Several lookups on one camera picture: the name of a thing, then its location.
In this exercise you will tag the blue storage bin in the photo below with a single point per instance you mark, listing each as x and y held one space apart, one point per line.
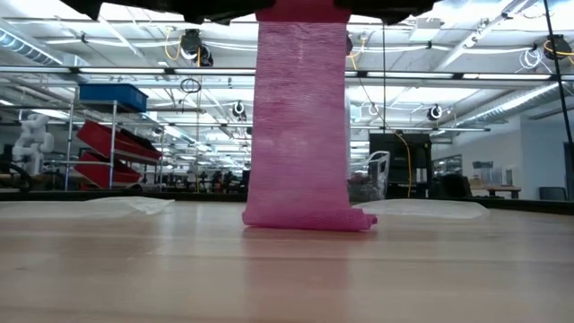
112 96

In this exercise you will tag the thin slanted black pole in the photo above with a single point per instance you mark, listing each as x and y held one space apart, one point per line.
558 68

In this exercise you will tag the pink elastic bandage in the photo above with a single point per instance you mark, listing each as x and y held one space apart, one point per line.
298 134

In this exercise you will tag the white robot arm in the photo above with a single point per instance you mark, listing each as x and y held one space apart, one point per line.
33 143

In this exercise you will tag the metal shelf rack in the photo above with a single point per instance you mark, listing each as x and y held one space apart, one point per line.
113 134

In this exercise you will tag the thin vertical black pole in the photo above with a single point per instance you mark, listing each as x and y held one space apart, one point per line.
383 67

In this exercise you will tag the black cabinet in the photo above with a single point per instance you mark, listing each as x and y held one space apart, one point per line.
394 157

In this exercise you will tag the dark office chair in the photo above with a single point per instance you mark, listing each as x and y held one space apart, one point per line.
552 194

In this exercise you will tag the clear plastic bag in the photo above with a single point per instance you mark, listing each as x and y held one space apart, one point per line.
426 209
134 205

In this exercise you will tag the wooden side table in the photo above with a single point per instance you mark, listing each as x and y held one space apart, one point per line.
493 189

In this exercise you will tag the red storage bin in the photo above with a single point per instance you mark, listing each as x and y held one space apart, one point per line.
98 172
103 139

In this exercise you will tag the clear plastic bin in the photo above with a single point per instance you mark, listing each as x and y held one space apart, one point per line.
381 170

